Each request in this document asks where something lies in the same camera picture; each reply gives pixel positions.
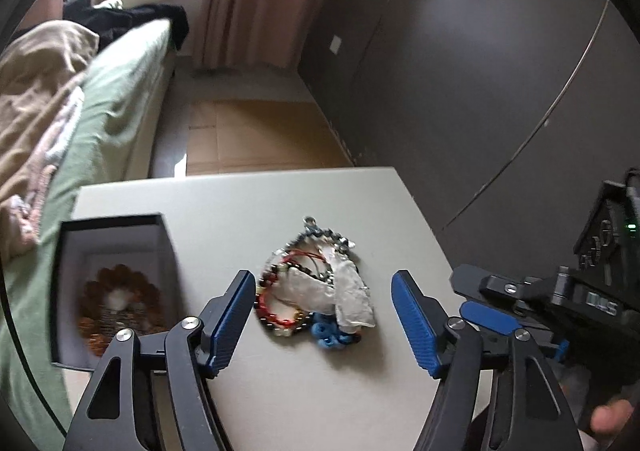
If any black clothing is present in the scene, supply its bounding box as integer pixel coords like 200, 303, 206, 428
64, 4, 190, 53

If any black jewelry box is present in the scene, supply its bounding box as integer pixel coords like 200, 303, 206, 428
50, 212, 188, 372

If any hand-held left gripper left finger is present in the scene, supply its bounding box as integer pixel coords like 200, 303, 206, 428
62, 270, 257, 451

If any bed with green sheet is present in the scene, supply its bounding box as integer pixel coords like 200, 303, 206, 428
0, 20, 176, 434

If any flattened cardboard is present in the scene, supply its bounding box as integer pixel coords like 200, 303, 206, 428
185, 100, 355, 178

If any red and black bead bracelet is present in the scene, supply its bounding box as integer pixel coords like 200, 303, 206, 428
254, 265, 307, 338

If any red cord bracelet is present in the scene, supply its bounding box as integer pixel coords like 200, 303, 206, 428
274, 241, 332, 277

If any beige plush blanket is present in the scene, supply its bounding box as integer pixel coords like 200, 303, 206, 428
0, 24, 101, 259

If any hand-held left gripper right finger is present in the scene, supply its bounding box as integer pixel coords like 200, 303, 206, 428
391, 270, 583, 451

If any blue scrunchie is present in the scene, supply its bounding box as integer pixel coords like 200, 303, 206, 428
309, 312, 362, 351

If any person's right hand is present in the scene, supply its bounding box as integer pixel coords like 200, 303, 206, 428
589, 400, 635, 441

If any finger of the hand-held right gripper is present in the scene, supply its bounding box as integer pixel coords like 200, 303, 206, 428
450, 263, 538, 317
460, 300, 571, 362

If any clear plastic bag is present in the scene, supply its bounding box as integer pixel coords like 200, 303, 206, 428
331, 256, 377, 333
279, 268, 337, 317

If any amber bead bracelet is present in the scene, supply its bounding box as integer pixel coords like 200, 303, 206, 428
77, 263, 170, 358

